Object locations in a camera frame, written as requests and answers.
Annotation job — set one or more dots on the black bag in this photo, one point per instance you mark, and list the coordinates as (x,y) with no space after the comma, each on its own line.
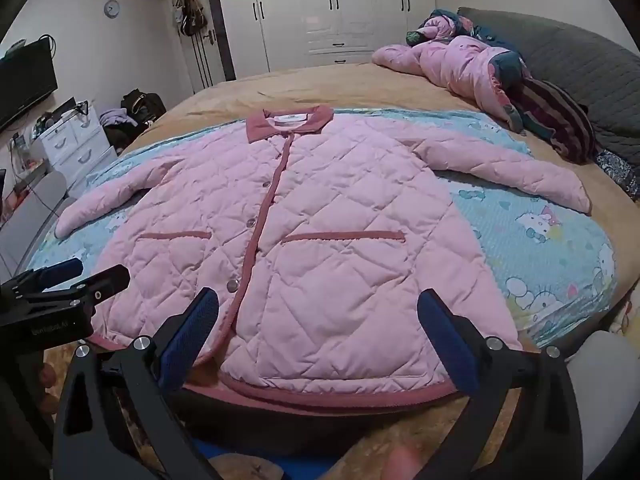
(142,105)

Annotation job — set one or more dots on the white wardrobe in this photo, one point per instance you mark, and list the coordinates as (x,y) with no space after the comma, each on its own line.
(300,10)

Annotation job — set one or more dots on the pink floral quilt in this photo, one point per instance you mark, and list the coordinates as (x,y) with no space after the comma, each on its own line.
(460,65)

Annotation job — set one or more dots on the dark clothes pile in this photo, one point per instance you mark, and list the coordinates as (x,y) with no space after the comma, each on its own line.
(122,137)

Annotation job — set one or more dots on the dark floral pillow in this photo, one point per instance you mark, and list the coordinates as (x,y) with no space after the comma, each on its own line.
(617,170)

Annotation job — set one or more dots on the round wall clock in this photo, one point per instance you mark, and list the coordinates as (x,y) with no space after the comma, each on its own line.
(112,7)

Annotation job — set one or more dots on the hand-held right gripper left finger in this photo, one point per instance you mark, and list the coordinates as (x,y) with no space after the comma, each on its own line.
(192,332)

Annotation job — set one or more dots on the blue cartoon cat blanket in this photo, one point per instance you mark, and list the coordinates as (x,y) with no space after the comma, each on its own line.
(540,240)

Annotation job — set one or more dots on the grey quilted headboard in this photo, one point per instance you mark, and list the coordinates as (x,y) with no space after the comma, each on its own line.
(575,60)

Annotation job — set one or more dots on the hanging bags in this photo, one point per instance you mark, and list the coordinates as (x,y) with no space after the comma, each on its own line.
(192,15)

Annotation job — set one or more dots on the dark striped pillow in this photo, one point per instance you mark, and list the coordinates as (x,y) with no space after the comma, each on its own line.
(560,115)

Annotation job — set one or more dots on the bed with tan sheet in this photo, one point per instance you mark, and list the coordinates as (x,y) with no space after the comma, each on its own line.
(325,85)

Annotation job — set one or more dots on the grey chair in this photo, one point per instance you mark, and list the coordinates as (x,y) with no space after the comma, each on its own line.
(35,210)

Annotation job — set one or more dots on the white drawer cabinet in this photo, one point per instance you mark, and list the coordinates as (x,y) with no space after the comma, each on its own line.
(75,150)

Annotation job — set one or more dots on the person's right hand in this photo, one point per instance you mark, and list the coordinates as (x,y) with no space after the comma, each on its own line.
(405,462)

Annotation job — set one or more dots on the person's pale clothing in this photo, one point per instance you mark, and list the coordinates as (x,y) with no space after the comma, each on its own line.
(600,385)

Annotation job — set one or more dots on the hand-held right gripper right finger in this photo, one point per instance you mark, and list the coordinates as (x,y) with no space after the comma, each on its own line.
(447,340)

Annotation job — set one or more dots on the black television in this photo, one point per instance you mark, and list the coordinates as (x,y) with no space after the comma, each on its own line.
(25,85)

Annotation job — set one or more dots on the lilac cloth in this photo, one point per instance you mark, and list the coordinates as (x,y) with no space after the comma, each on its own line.
(117,117)

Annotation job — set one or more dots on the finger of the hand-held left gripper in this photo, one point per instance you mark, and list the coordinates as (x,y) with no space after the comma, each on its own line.
(102,285)
(57,271)

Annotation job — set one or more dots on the pink quilted jacket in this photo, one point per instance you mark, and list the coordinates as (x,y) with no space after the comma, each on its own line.
(325,220)

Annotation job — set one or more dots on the person's left hand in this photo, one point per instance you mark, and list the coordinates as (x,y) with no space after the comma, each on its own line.
(49,377)

